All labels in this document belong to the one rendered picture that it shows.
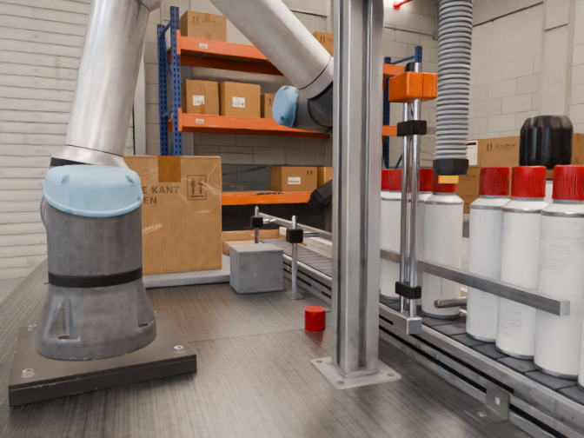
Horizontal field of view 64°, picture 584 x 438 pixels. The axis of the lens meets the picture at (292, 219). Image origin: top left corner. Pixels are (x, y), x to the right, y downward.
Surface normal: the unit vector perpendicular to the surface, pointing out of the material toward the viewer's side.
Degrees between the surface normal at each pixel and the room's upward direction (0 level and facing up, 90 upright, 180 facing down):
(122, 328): 73
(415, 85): 90
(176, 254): 90
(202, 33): 91
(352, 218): 90
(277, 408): 0
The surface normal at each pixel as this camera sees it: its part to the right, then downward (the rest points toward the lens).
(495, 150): -0.85, 0.05
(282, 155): 0.46, 0.08
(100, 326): 0.42, -0.21
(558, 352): -0.61, 0.07
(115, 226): 0.71, 0.08
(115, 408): 0.00, -1.00
